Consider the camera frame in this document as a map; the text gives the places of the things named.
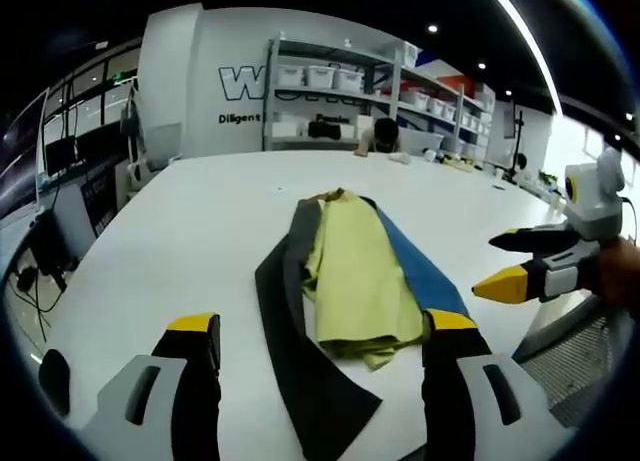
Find yellow-green garment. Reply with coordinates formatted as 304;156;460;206
301;187;432;373

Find blue fabric sheet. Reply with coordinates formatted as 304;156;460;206
368;196;472;323

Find black round object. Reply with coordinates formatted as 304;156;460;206
38;349;72;418

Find black floor cables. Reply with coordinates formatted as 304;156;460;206
7;268;64;335

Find black bag on shelf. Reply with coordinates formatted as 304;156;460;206
306;120;342;140

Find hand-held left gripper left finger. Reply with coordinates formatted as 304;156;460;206
74;311;222;461

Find long ceiling light strip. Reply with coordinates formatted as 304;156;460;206
480;0;565;115

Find dark grey template mat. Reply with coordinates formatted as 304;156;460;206
253;198;384;461

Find yellow items on table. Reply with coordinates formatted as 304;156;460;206
438;153;480;173

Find grey perforated metal panel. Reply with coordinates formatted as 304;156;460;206
512;288;619;428

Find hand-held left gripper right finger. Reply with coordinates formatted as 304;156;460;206
421;308;569;461

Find black tripod stand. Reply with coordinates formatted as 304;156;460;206
507;109;529;183

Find row of white storage bins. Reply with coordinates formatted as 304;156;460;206
276;63;494;147

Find grey metal shelf rack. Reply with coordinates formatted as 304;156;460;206
261;34;495;156

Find black desk equipment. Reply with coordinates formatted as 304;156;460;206
28;208;85;278

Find black computer monitor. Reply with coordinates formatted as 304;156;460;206
42;134;81;176

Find person's right hand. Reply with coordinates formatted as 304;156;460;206
579;235;640;303

